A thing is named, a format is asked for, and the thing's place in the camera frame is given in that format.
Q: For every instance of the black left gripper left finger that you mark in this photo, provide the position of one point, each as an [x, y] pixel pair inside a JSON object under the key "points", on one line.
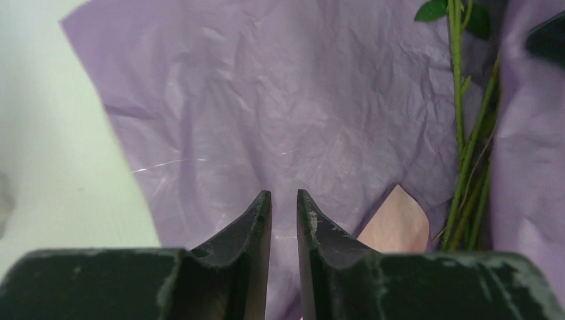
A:
{"points": [[223, 278]]}

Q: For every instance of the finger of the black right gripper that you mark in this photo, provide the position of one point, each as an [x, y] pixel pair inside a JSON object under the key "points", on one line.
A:
{"points": [[546, 41]]}

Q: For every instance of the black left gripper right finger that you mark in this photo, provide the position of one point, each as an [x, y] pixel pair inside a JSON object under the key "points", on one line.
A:
{"points": [[342, 278]]}

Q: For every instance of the pink paper flower bouquet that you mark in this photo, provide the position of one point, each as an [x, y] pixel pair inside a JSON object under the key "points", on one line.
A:
{"points": [[398, 226]]}

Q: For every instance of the purple wrapping paper sheet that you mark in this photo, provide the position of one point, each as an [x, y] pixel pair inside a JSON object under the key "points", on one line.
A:
{"points": [[214, 101]]}

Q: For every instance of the yellow flower bunch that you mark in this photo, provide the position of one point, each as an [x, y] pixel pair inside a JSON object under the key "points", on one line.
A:
{"points": [[463, 228]]}

